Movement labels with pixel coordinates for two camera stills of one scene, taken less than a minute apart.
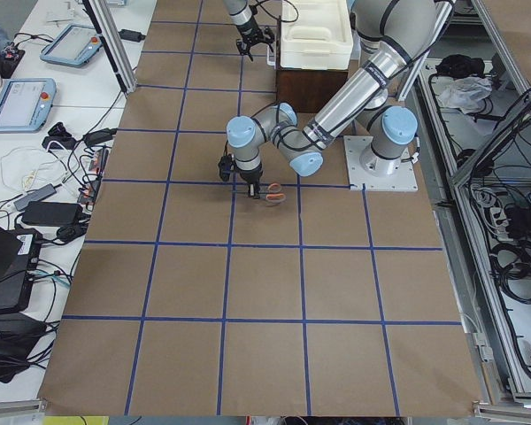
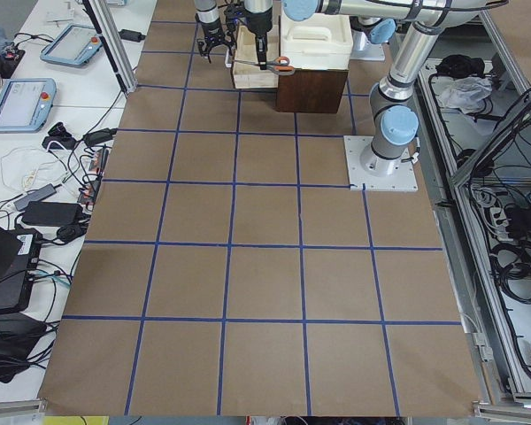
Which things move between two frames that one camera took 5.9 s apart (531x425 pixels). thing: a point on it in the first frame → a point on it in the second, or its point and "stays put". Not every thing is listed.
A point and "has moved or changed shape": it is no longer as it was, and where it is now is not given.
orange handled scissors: (273, 193) → (279, 65)
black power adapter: (131, 35) stays put
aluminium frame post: (107, 29) stays put
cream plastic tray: (316, 34) stays put
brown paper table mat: (193, 297) stays put
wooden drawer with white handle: (273, 55) has moved or changed shape
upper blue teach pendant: (74, 46) stays put
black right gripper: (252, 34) → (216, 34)
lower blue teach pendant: (23, 105) stays put
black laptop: (10, 261) stays put
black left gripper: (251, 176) → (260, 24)
